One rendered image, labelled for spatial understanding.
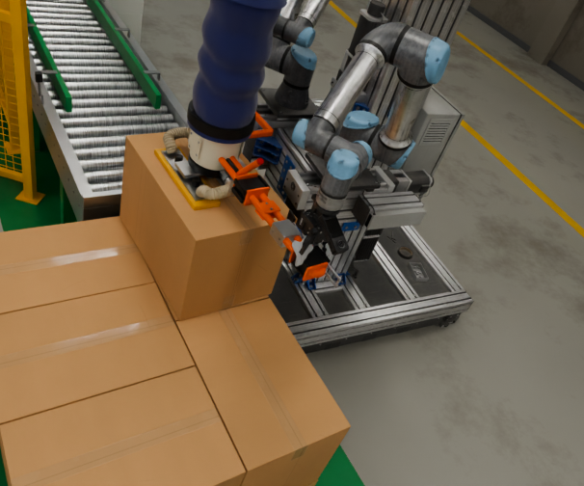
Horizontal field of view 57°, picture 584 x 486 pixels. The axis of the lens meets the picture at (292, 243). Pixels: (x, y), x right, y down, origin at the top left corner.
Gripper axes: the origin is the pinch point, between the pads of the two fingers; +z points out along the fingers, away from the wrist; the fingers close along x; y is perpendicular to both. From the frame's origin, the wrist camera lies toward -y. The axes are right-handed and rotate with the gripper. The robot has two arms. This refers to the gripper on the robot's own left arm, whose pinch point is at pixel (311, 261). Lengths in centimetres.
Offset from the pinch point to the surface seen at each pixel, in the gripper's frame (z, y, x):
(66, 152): 48, 132, 30
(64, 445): 53, 2, 69
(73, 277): 53, 63, 48
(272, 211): -1.2, 22.0, 0.7
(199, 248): 16.7, 30.2, 18.9
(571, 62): 86, 272, -656
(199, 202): 11.1, 45.0, 12.6
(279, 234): -0.5, 12.6, 3.5
